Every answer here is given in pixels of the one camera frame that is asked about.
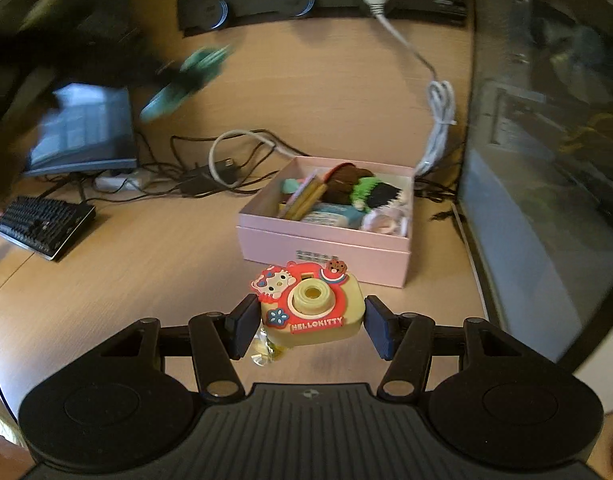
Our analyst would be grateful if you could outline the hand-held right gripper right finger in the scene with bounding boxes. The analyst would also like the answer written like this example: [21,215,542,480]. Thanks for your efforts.
[364,294,530,401]

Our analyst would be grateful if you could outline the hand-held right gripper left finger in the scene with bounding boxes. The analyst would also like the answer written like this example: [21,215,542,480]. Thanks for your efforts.
[104,293,261,402]

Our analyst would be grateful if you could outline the yellow and red toy camera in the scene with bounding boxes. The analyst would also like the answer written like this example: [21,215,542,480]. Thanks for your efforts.
[249,259,363,369]

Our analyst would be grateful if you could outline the pink cardboard box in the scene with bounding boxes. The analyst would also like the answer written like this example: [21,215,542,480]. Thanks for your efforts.
[236,156,417,289]

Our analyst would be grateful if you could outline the green blurred toy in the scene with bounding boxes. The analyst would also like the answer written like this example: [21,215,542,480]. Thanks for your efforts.
[140,46,233,122]

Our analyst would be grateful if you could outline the computer monitor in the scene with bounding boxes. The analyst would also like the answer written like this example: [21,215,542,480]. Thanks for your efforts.
[24,82,139,177]

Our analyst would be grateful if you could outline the pink and white round toy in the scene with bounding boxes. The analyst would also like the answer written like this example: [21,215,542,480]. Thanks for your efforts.
[361,207,412,237]

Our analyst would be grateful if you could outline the blue and white packet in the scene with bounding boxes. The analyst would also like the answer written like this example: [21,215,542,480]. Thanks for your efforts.
[301,203,365,231]

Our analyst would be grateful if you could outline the pink and yellow booklet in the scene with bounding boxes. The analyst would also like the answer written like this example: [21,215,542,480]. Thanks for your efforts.
[277,170,328,221]

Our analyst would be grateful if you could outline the brown plush toy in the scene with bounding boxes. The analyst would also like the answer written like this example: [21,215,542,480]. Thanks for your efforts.
[321,162,373,206]

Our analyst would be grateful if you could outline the black power adapter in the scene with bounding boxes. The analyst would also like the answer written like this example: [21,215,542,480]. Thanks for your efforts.
[179,167,228,197]

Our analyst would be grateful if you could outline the white power strip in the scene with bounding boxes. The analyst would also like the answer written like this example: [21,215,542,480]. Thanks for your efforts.
[94,170,153,192]

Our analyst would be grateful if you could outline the black keyboard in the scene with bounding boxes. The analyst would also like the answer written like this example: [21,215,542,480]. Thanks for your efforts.
[0,196,97,262]

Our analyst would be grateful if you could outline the glass computer case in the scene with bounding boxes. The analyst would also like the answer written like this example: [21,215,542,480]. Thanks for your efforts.
[457,0,613,377]

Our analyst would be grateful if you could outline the black desk socket bar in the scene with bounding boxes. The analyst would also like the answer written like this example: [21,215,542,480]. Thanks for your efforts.
[176,0,468,37]

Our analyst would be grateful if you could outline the black cable bundle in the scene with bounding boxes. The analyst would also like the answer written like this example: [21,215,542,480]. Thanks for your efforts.
[413,140,468,224]

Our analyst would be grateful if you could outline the tangled black cables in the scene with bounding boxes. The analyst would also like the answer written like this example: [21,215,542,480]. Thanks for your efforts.
[135,132,290,197]

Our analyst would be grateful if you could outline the white looped cable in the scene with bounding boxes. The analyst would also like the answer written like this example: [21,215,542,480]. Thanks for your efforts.
[208,130,313,184]

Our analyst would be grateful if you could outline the white coiled cable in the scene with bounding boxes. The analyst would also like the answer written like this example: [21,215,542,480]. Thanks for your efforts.
[361,0,458,177]

